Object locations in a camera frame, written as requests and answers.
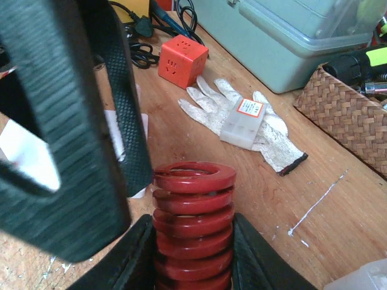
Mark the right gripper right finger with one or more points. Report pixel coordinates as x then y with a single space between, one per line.
256 265

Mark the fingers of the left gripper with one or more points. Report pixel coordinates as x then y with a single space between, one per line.
74 66

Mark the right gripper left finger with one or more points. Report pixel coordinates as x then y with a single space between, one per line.
129 264

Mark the red spring front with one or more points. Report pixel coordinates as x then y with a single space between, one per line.
193 221

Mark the beige work glove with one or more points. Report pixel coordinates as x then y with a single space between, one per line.
211 109

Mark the translucent plastic spring box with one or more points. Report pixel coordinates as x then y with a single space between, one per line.
371 276

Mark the red cube adapter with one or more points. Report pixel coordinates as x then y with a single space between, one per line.
182 60

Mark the small clear parts case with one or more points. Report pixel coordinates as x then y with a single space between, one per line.
241 126

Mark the woven wicker basket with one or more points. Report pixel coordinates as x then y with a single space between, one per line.
353 120

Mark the grey green plastic toolbox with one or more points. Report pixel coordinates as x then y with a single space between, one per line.
283 42

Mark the white peg base plate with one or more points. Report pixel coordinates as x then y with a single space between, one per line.
21 148

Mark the yellow green cordless drill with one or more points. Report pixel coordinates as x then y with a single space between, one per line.
358 65

